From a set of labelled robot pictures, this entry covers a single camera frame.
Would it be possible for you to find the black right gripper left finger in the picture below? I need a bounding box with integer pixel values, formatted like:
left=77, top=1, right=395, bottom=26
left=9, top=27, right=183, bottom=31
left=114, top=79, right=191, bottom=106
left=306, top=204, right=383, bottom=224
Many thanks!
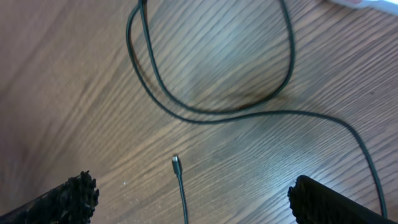
left=1, top=171, right=100, bottom=224

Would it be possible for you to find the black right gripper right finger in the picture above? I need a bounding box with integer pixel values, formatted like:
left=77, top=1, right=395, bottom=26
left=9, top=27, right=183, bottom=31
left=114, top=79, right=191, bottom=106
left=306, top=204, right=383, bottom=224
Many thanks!
left=288, top=175, right=397, bottom=224

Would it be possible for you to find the black USB charging cable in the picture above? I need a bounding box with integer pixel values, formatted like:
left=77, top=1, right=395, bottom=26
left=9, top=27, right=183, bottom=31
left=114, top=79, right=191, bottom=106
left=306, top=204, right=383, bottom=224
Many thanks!
left=125, top=0, right=388, bottom=224

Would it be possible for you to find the white power strip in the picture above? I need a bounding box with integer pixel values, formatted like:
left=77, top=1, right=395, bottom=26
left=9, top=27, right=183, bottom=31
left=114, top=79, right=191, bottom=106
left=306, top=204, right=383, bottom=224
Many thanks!
left=330, top=0, right=397, bottom=16

